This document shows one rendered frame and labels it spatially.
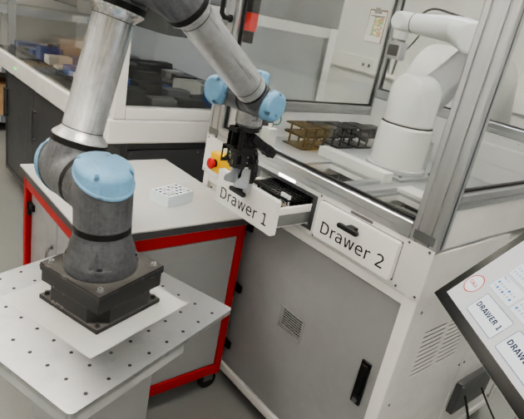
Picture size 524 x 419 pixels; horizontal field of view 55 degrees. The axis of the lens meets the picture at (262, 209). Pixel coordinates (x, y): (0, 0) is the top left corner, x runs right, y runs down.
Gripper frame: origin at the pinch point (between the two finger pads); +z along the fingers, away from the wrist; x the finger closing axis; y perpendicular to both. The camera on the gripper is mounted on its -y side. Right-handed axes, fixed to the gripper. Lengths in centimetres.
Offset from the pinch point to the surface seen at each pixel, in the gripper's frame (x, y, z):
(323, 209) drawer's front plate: 19.0, -15.9, -0.4
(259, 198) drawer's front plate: 6.7, -1.3, -0.2
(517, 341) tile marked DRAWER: 88, 14, -10
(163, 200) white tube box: -25.6, 10.8, 12.6
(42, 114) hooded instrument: -186, 0, 26
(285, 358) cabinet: 16, -19, 57
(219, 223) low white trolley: -10.0, -1.8, 15.4
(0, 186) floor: -242, 8, 90
